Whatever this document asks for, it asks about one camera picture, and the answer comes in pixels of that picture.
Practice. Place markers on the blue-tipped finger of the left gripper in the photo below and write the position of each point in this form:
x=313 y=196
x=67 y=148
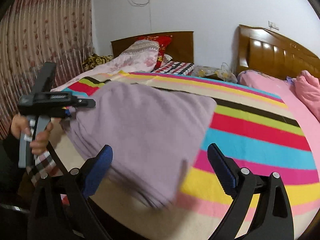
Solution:
x=66 y=113

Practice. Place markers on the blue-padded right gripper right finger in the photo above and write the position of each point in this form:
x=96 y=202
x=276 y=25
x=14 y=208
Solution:
x=233 y=179

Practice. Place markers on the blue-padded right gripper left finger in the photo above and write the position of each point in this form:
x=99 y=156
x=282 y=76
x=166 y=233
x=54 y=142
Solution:
x=88 y=177

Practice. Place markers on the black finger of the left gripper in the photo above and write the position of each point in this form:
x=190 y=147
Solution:
x=83 y=103

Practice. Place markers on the lilac purple pants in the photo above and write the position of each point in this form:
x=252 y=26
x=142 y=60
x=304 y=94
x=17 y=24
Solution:
x=155 y=135

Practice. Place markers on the person's left hand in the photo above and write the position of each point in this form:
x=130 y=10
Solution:
x=20 y=125

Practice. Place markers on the yellow brown patterned blanket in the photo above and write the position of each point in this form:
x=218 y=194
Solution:
x=95 y=60

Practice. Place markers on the colourful striped blanket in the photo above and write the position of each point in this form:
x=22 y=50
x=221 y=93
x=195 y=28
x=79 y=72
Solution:
x=253 y=127

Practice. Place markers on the person's dark left sleeve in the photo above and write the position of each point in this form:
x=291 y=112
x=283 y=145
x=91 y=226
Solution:
x=16 y=186

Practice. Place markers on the pink floral quilt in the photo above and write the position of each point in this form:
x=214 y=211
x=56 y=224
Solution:
x=139 y=57

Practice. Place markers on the floral striped curtain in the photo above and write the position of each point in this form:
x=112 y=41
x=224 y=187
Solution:
x=34 y=32

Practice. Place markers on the red floral pillow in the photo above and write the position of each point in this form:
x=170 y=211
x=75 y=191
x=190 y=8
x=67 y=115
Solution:
x=163 y=41

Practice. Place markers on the pink bed sheet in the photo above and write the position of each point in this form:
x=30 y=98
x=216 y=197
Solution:
x=307 y=121

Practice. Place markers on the floral nightstand cover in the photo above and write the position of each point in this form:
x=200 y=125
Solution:
x=221 y=74

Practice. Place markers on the red checkered cloth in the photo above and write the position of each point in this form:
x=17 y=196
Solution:
x=174 y=67

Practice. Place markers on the pink crumpled duvet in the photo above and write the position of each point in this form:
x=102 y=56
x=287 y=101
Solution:
x=308 y=91

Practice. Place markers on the glossy wooden large headboard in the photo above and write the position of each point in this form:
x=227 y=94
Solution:
x=273 y=54

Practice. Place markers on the white wall socket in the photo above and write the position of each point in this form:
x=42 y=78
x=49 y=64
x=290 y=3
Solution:
x=272 y=26

